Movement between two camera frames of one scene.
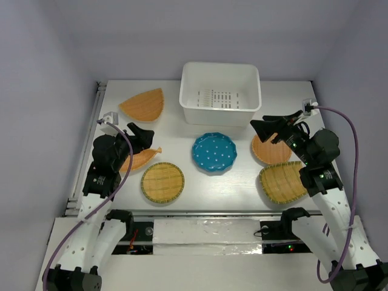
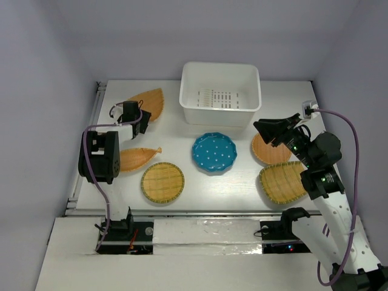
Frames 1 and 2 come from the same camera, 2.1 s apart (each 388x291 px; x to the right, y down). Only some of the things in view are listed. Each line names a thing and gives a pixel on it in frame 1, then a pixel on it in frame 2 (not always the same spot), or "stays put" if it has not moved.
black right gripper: [282, 124] stays put
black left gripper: [141, 139] to [144, 118]
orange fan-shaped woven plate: [145, 105] stays put
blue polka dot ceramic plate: [214, 153] stays put
